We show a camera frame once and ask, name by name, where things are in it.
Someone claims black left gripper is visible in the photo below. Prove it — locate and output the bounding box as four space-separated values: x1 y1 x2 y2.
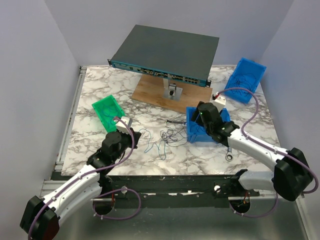
112 127 141 162

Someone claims light blue thin cable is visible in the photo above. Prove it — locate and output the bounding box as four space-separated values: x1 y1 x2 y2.
101 104 121 123
136 128 168 161

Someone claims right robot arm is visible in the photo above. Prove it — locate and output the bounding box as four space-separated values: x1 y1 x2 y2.
192 101 314 202

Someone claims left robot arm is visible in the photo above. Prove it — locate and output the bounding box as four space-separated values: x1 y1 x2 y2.
20 129 142 240

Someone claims near blue plastic bin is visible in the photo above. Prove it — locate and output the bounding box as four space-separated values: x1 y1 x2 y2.
185 106 231 144

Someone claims blue plastic bin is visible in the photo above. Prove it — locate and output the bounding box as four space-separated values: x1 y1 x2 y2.
224 57 267 104
185 106 231 144

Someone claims black T-shaped tool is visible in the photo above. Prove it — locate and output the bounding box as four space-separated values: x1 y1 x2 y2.
165 120 186 125

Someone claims green plastic bin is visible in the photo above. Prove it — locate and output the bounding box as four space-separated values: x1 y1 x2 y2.
92 95 125 133

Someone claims brown wooden board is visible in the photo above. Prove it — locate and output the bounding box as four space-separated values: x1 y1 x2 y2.
131 74 213 113

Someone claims silver ratchet wrench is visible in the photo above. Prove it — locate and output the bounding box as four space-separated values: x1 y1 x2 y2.
225 147 234 162

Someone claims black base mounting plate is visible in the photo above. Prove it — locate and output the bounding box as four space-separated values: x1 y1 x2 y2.
92 175 259 213

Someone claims far blue plastic bin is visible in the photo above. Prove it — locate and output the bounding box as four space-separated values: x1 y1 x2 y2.
224 57 267 104

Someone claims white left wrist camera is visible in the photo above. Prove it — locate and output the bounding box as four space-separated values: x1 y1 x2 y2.
114 116 133 134

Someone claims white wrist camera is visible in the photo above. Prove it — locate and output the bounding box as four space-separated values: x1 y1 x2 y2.
212 93 226 112
114 116 133 134

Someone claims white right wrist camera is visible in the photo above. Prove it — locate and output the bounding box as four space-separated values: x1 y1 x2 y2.
212 93 226 112

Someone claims grey metal bracket fixture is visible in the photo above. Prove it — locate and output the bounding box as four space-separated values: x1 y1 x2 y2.
163 78 183 101

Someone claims grey network switch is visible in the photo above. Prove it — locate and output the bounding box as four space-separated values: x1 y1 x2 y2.
108 24 219 87

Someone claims aluminium frame rail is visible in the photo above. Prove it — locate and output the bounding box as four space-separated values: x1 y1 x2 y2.
27 65 307 240

